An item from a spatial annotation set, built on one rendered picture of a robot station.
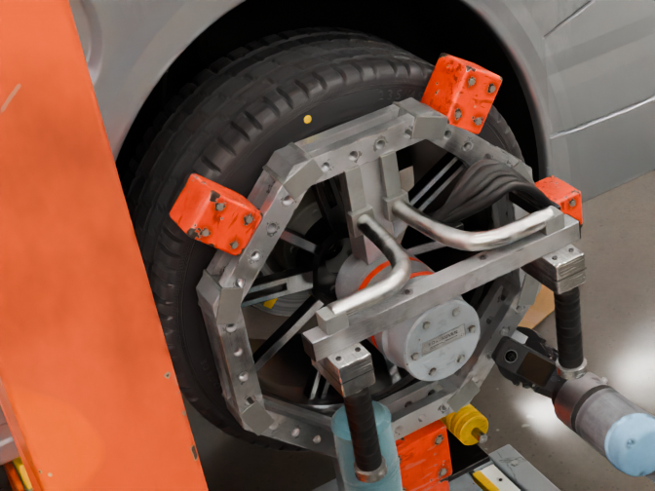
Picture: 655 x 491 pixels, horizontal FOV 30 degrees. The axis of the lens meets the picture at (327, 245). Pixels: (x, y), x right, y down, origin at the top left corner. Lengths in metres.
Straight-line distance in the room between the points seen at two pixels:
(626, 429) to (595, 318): 1.34
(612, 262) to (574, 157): 1.25
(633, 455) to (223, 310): 0.63
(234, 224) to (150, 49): 0.26
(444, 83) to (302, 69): 0.21
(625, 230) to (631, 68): 1.39
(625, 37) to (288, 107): 0.66
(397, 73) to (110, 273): 0.75
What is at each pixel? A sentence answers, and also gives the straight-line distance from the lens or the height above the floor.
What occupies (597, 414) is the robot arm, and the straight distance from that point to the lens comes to 1.88.
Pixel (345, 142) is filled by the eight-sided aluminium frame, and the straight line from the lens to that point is 1.68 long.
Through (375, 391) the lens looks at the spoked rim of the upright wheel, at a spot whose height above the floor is 0.61.
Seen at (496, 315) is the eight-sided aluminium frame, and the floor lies 0.71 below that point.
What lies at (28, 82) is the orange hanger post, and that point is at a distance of 1.06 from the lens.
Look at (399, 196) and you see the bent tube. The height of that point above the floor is 1.02.
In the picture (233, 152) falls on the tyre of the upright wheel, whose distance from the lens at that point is 1.70.
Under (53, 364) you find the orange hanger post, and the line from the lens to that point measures 1.18.
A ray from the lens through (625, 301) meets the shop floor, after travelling 3.22.
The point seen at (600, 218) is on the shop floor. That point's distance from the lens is 3.56.
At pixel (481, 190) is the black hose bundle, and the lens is 1.71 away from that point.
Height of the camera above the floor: 1.89
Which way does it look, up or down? 32 degrees down
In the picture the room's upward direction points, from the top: 11 degrees counter-clockwise
